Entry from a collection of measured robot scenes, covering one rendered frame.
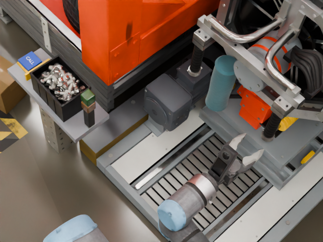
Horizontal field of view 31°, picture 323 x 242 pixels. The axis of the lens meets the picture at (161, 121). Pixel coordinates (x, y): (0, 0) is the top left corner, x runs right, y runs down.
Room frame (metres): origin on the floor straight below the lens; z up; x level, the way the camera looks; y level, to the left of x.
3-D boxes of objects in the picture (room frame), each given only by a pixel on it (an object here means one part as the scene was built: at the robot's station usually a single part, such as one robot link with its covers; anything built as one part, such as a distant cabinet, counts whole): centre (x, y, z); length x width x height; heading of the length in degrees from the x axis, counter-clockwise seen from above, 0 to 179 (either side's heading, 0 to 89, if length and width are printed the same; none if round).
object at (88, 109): (1.08, 0.27, 0.59); 0.04 x 0.04 x 0.04; 51
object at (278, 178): (1.39, -0.47, 0.13); 0.50 x 0.36 x 0.10; 51
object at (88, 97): (1.08, 0.27, 0.64); 0.04 x 0.04 x 0.04; 51
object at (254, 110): (1.29, -0.39, 0.48); 0.16 x 0.12 x 0.17; 141
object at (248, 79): (1.20, -0.32, 0.85); 0.21 x 0.14 x 0.14; 141
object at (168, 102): (1.42, -0.10, 0.26); 0.42 x 0.18 x 0.35; 141
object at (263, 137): (0.97, -0.35, 0.83); 0.04 x 0.04 x 0.16
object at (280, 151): (1.39, -0.48, 0.32); 0.40 x 0.30 x 0.28; 51
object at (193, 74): (1.18, -0.09, 0.83); 0.04 x 0.04 x 0.16
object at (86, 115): (1.08, 0.27, 0.55); 0.03 x 0.03 x 0.21; 51
